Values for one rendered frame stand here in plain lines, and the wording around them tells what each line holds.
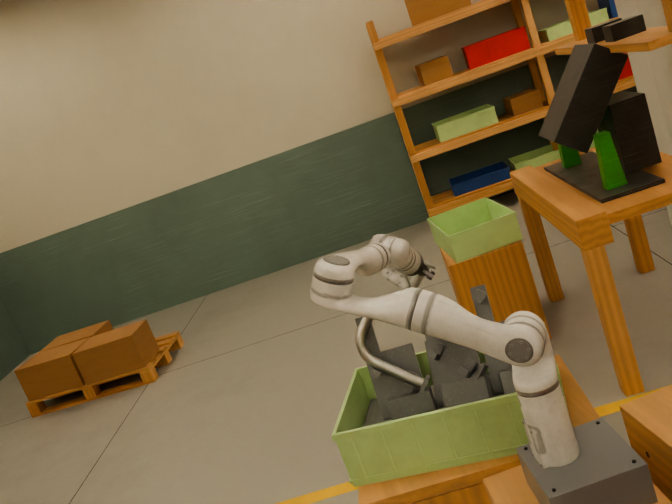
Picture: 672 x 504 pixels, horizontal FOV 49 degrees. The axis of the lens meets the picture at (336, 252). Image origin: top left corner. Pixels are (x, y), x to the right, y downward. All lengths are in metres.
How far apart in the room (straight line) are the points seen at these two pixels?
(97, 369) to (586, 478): 5.33
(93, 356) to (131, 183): 2.66
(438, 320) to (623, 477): 0.48
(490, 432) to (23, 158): 7.53
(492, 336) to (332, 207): 6.77
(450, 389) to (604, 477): 0.68
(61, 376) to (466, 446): 5.09
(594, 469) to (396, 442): 0.60
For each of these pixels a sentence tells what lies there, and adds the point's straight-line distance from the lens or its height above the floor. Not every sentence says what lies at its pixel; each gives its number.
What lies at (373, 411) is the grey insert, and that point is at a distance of 2.36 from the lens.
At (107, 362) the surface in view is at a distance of 6.49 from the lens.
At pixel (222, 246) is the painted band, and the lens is 8.46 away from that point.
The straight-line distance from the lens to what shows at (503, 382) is 2.15.
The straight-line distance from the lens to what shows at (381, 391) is 2.26.
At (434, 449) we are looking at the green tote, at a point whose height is 0.85.
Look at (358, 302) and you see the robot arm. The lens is 1.59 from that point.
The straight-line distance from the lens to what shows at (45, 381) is 6.83.
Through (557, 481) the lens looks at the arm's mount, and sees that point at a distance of 1.64.
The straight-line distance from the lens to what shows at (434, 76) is 7.58.
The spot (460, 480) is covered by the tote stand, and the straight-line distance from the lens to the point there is 2.03.
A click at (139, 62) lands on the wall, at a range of 8.41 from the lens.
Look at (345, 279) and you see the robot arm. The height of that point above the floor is 1.45.
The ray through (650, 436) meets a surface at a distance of 1.83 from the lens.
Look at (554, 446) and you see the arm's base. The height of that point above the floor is 0.99.
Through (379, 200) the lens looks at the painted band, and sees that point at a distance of 8.20.
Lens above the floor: 1.86
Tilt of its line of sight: 13 degrees down
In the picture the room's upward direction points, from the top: 20 degrees counter-clockwise
